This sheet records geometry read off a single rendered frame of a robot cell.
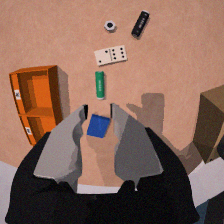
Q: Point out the black battery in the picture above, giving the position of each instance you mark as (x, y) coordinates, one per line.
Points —
(140, 23)

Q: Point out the white domino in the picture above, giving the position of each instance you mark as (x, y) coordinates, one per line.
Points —
(109, 55)

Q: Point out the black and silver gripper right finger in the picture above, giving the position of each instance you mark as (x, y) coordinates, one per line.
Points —
(143, 157)

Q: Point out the grey hex nut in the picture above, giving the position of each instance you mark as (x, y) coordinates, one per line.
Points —
(109, 25)

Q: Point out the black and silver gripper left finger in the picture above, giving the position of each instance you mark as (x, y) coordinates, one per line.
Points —
(54, 158)

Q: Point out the orange three-compartment bin rack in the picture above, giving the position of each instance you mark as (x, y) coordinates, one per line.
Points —
(36, 90)

